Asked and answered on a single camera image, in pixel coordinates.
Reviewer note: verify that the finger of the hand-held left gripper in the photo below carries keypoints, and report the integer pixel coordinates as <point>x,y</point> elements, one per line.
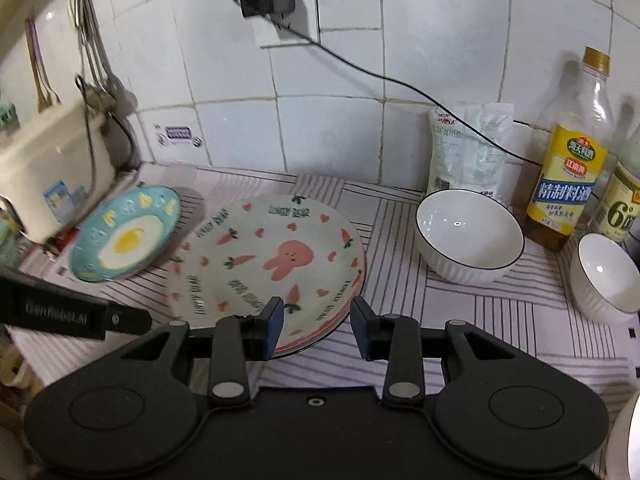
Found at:
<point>130,320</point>

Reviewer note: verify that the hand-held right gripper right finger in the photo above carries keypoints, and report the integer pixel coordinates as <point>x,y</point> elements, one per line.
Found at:
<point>361,330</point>

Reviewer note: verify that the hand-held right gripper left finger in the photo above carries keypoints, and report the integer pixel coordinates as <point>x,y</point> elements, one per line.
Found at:
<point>274,325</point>

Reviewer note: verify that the blue fried egg plate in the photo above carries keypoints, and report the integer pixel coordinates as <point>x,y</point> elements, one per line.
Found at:
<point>125,240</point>

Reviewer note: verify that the white ribbed bowl dark rim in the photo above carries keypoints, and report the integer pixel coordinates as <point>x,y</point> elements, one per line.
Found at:
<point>470,240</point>
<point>607,280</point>

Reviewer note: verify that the pink rimmed plate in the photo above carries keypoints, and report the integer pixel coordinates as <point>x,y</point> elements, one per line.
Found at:
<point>334,327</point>

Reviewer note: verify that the striped table cloth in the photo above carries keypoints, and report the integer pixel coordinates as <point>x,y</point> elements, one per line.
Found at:
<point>395,270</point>

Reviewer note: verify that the white rice cooker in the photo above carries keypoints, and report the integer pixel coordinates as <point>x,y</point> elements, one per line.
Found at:
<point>50,160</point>

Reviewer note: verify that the white salt bag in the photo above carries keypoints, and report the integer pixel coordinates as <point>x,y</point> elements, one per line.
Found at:
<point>465,160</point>

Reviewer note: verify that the yellow label cooking wine bottle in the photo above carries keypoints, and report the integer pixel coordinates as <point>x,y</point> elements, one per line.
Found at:
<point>565,180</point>

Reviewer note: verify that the hanging metal utensils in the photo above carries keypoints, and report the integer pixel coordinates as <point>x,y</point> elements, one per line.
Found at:
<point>92,35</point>

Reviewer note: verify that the white rounded object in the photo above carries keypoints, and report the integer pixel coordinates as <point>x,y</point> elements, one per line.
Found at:
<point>625,440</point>

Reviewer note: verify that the clear vinegar bottle yellow cap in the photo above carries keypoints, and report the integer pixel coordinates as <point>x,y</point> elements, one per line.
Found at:
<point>620,200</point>

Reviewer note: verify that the blue wall sticker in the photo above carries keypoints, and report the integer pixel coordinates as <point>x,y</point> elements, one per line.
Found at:
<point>179,136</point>

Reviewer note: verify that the white wall socket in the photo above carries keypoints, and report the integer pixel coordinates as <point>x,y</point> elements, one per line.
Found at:
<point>300,20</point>

